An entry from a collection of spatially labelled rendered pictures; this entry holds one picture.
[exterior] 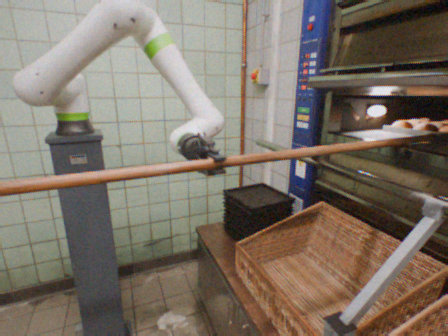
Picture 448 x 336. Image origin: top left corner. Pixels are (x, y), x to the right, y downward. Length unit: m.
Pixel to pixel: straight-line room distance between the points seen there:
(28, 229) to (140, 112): 1.04
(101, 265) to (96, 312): 0.26
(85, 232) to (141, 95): 0.96
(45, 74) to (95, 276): 0.90
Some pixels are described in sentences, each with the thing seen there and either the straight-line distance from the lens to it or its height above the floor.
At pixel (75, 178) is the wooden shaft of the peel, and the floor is 1.19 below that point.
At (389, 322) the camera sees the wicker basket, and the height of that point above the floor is 0.72.
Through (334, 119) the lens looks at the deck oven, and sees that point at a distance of 1.40.
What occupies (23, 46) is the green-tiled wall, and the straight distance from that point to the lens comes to 1.95.
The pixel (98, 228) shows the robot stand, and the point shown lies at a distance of 1.35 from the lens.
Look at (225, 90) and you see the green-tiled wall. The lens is 2.06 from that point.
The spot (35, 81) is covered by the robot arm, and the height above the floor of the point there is 1.40.
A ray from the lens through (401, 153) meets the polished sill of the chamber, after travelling 1.16.
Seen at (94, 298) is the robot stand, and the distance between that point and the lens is 1.55.
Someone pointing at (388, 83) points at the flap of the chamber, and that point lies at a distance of 1.00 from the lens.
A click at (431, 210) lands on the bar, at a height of 1.15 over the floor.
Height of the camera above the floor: 1.38
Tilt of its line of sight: 17 degrees down
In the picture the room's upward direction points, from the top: straight up
